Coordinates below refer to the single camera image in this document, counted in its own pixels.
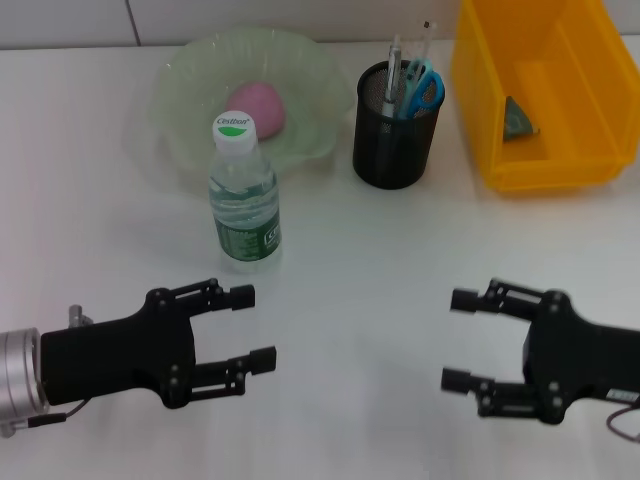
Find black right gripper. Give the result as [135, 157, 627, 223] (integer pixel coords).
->
[440, 278, 640, 426]

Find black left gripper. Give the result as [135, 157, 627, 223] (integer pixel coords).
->
[40, 279, 278, 410]

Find clear green-label water bottle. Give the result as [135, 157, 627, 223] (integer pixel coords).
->
[208, 113, 282, 274]

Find teal plastic wrapper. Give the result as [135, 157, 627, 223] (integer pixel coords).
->
[502, 95, 541, 143]

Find pink sponge ball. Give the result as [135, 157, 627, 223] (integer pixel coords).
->
[227, 82, 288, 141]

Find blue scissors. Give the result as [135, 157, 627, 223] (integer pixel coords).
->
[397, 57, 445, 121]

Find clear ballpoint pen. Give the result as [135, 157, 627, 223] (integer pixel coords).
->
[382, 33, 404, 120]

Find clear plastic ruler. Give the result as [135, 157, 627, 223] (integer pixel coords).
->
[417, 20, 437, 64]

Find black mesh pen holder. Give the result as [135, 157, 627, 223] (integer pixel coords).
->
[352, 59, 446, 190]

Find green glass fruit plate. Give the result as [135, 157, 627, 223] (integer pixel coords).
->
[149, 27, 355, 194]

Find yellow plastic bin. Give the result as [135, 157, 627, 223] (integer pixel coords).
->
[451, 0, 640, 195]

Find gray right wrist cable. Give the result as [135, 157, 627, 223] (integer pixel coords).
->
[607, 399, 640, 442]

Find gray wrist cable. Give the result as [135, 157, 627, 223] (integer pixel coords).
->
[27, 399, 86, 429]
[607, 399, 640, 442]

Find gray left wrist cable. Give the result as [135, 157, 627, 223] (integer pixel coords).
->
[27, 399, 86, 429]

